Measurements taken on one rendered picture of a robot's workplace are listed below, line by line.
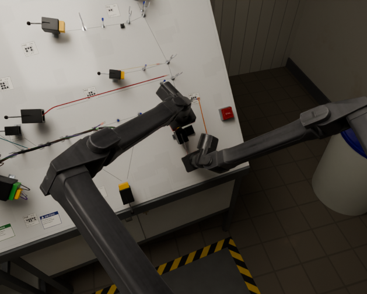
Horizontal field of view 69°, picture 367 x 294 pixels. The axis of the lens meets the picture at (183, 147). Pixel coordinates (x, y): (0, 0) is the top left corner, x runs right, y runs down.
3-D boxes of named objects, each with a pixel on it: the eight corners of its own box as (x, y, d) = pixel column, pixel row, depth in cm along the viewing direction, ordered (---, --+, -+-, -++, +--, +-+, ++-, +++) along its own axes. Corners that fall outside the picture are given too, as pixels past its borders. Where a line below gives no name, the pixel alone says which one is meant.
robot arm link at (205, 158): (208, 165, 89) (224, 172, 95) (218, 133, 91) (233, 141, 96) (185, 160, 99) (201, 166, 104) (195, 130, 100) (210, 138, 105)
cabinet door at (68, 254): (145, 239, 156) (134, 208, 126) (48, 276, 145) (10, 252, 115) (144, 236, 158) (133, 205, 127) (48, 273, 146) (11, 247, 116)
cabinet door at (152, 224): (229, 208, 168) (237, 172, 138) (146, 240, 156) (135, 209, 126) (227, 205, 169) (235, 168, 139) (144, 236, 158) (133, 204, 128)
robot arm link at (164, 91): (164, 125, 87) (178, 105, 82) (140, 100, 89) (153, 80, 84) (182, 118, 97) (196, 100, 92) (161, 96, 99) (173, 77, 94)
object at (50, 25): (31, 22, 102) (24, 13, 94) (62, 26, 105) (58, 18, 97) (31, 34, 103) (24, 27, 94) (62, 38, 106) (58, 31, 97)
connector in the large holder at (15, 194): (17, 181, 98) (13, 184, 94) (25, 184, 99) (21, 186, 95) (11, 196, 98) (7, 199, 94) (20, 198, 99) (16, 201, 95)
